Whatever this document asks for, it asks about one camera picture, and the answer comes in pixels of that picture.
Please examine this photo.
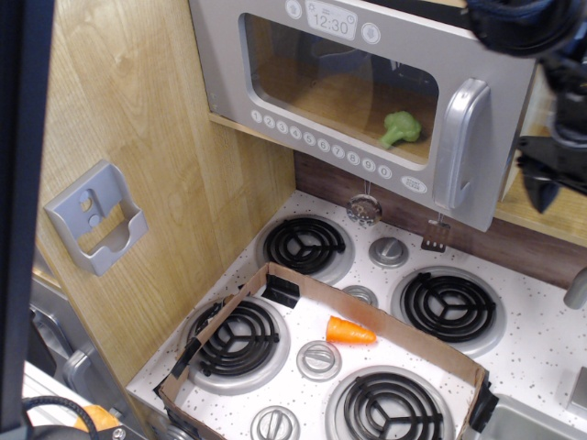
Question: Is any back left black burner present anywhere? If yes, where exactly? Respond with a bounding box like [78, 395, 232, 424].
[255, 214, 355, 285]

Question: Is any orange toy carrot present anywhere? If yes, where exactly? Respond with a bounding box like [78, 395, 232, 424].
[326, 316, 377, 345]

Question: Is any hanging silver toy strainer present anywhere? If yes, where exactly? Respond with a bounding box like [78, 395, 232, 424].
[346, 181, 382, 227]

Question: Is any back right black burner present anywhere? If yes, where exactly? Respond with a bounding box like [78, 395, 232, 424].
[390, 266, 506, 358]

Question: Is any grey wall holder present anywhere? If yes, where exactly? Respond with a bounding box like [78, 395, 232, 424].
[44, 159, 149, 276]

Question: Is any grey toy microwave door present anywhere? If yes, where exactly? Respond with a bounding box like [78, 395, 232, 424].
[189, 1, 535, 231]

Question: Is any front left black burner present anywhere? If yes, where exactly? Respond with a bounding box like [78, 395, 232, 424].
[188, 297, 292, 396]

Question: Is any orange object bottom left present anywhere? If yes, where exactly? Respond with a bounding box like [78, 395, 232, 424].
[83, 404, 120, 432]

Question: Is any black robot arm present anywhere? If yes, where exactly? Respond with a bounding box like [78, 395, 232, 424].
[467, 0, 586, 213]

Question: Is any brown cardboard frame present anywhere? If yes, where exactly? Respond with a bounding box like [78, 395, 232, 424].
[156, 263, 486, 439]

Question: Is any front right black burner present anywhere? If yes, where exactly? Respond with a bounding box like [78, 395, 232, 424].
[325, 366, 456, 440]

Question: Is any front grey stove knob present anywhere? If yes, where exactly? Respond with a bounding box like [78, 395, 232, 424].
[250, 405, 301, 440]

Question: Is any silver microwave door handle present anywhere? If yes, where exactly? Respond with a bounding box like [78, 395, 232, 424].
[433, 78, 491, 210]

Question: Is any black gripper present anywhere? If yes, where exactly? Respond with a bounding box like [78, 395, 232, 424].
[517, 137, 586, 214]

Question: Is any hanging toy spatula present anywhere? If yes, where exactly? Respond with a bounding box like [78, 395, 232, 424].
[421, 213, 451, 253]

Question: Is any black burner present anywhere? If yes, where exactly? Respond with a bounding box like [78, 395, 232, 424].
[255, 214, 355, 285]
[390, 266, 506, 358]
[325, 366, 456, 440]
[188, 297, 292, 396]

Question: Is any green toy broccoli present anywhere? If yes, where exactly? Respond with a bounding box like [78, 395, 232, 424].
[380, 111, 422, 149]

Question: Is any back grey stove knob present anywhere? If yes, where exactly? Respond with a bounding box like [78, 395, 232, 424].
[369, 237, 409, 269]

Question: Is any centre grey stove knob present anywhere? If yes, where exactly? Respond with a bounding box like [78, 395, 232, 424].
[296, 340, 342, 382]

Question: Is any grey toy faucet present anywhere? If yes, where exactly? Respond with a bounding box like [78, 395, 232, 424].
[563, 269, 587, 310]

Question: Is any small middle grey knob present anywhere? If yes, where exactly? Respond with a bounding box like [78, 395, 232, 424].
[343, 285, 379, 308]

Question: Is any grey stove knob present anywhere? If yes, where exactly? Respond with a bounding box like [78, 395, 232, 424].
[369, 237, 409, 269]
[250, 405, 301, 440]
[296, 340, 342, 382]

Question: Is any grey oven door handle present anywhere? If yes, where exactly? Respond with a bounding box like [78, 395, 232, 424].
[62, 349, 98, 402]

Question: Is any steel toy sink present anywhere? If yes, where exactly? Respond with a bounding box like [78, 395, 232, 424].
[480, 394, 586, 440]

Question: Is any black cable bottom left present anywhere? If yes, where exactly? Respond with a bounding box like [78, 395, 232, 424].
[20, 394, 103, 440]

